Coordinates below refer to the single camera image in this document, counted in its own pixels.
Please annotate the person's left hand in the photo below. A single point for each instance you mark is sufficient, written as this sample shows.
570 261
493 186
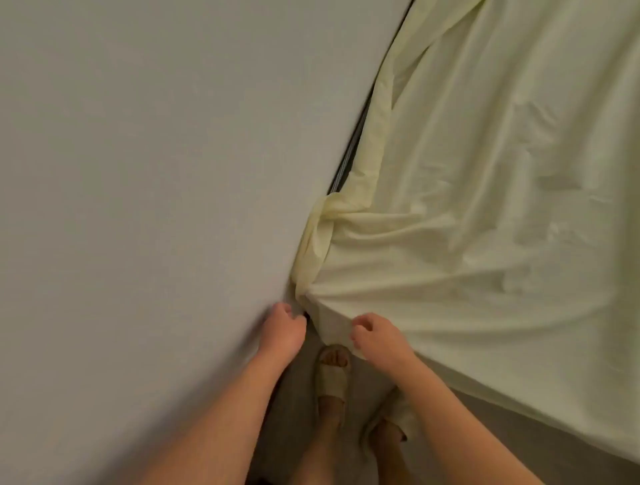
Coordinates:
281 334

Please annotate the person's right hand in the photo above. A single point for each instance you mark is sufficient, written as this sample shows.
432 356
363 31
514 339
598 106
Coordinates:
382 345

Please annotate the pale yellow bed sheet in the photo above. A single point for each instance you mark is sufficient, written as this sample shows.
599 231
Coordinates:
500 200

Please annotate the person's right forearm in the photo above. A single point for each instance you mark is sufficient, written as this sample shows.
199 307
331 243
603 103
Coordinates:
450 429

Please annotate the person's left forearm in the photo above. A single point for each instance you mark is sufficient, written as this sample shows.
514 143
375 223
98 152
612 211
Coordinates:
215 429

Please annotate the person's right leg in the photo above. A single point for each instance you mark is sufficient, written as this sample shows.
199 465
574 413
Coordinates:
390 454

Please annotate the dark grey mattress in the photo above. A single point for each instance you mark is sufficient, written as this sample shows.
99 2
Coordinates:
350 152

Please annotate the beige left slipper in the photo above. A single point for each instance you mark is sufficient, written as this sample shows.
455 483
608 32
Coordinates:
331 382

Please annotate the beige slipper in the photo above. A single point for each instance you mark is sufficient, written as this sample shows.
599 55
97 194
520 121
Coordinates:
331 382
400 414

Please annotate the beige right slipper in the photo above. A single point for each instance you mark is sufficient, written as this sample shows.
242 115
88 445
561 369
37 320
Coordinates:
400 414

